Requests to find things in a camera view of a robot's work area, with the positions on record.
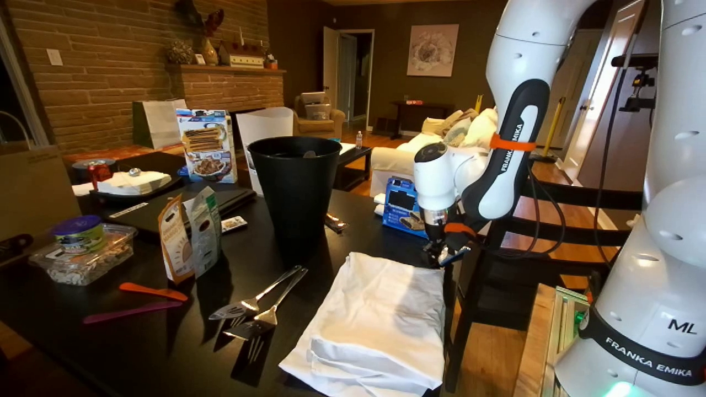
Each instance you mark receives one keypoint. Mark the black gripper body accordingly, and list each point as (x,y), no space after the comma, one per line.
(450,237)

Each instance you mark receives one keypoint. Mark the blue fruit bar box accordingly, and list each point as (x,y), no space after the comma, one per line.
(400,209)

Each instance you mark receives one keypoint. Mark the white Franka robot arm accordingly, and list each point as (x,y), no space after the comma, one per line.
(663,293)

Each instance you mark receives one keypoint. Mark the cereal box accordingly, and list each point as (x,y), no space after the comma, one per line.
(206,146)

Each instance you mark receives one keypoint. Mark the small mantel box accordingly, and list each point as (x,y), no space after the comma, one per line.
(245,59)

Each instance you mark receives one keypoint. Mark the white sofa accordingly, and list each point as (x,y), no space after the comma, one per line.
(393,158)

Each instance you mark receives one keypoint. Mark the white folded cloth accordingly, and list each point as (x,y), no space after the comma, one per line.
(366,331)

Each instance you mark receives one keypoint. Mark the small shiny packet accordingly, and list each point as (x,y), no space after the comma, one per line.
(333,224)

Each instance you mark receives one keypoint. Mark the wooden platform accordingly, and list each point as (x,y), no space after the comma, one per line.
(533,344)

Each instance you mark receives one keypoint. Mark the black coffee table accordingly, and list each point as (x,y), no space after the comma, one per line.
(353,158)

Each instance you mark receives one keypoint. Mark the dark side table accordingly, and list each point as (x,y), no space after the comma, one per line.
(411,117)

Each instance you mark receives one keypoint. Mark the black wooden chair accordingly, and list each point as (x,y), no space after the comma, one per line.
(574,194)

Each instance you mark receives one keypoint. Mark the yellow stick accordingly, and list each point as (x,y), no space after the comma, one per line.
(553,129)

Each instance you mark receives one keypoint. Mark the black plastic bin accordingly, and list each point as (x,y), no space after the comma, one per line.
(295,200)

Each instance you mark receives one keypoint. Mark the tan armchair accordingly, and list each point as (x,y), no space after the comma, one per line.
(321,126)

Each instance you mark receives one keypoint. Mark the silver metal spatula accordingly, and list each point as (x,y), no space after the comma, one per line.
(256,299)

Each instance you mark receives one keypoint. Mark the small white remote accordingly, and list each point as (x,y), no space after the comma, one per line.
(235,224)

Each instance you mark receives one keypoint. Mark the black slotted spatula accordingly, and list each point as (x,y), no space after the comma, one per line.
(255,355)

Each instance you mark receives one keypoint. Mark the white translucent bin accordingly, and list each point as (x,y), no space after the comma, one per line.
(256,123)

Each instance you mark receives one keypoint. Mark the green white snack pouch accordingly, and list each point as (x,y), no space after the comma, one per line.
(206,234)

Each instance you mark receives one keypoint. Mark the brown white snack pouch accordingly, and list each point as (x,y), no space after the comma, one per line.
(175,250)

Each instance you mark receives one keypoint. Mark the brick fireplace mantel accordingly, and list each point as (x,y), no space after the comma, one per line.
(228,88)

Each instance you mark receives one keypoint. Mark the orange stick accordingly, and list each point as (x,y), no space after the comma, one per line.
(156,292)

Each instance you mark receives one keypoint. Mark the dried plant vase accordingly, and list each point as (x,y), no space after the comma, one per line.
(207,51)

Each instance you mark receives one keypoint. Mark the white paper stack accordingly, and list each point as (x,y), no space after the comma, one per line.
(135,181)

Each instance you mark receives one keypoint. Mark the purple stick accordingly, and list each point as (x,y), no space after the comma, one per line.
(124,314)

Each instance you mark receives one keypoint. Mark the brick hearth ledge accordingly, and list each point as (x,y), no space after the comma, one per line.
(118,152)

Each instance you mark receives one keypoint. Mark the red cup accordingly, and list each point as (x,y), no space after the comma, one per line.
(98,174)

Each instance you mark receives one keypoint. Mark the clear plastic container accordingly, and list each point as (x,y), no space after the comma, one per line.
(81,267)

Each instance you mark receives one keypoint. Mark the brown paper bag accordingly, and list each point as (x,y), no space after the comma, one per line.
(33,190)

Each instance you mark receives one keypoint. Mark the framed wall picture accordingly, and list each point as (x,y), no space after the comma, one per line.
(434,48)

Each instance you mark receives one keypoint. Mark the white door frame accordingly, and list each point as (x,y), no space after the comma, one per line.
(327,74)

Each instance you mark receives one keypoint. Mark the black camera on mount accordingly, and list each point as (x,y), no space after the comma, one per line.
(634,59)

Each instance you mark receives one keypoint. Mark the white light switch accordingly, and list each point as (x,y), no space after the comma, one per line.
(55,57)

